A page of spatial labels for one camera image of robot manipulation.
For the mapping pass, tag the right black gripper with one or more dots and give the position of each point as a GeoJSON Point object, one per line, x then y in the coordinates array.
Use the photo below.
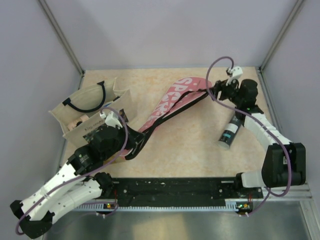
{"type": "Point", "coordinates": [221, 86]}

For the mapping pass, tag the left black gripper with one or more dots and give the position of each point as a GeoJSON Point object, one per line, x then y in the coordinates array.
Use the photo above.
{"type": "Point", "coordinates": [134, 137]}

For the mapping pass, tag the black shuttlecock tube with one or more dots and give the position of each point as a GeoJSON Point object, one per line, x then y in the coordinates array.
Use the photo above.
{"type": "Point", "coordinates": [229, 133]}

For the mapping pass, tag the pink racket cover bag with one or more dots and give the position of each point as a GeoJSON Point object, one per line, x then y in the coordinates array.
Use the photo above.
{"type": "Point", "coordinates": [180, 96]}

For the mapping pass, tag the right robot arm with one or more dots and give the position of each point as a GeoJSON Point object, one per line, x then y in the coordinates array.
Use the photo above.
{"type": "Point", "coordinates": [285, 161]}

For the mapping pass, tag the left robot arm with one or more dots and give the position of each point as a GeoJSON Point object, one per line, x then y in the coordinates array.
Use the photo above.
{"type": "Point", "coordinates": [74, 184]}

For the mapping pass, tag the beige floral tote bag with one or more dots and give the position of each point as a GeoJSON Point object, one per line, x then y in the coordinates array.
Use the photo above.
{"type": "Point", "coordinates": [78, 115]}

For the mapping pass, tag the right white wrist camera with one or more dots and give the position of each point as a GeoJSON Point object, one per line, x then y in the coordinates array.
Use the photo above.
{"type": "Point", "coordinates": [234, 73]}

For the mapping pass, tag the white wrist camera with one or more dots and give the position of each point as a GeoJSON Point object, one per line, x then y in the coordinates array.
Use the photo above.
{"type": "Point", "coordinates": [111, 119]}
{"type": "Point", "coordinates": [234, 73]}

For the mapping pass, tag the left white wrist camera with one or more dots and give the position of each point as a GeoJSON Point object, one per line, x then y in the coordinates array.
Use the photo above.
{"type": "Point", "coordinates": [111, 119]}

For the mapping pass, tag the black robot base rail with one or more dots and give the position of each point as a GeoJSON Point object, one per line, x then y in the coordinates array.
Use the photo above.
{"type": "Point", "coordinates": [177, 192]}

